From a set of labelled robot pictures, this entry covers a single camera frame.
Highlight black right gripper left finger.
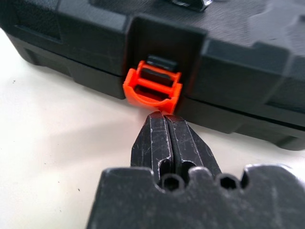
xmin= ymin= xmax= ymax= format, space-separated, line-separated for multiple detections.
xmin=131 ymin=112 xmax=173 ymax=185

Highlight orange case latch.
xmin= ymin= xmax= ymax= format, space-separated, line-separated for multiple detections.
xmin=122 ymin=60 xmax=183 ymax=114

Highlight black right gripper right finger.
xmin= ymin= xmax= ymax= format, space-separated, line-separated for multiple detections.
xmin=166 ymin=114 xmax=223 ymax=179

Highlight black plastic tool case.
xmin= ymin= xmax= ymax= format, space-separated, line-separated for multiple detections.
xmin=0 ymin=0 xmax=305 ymax=151

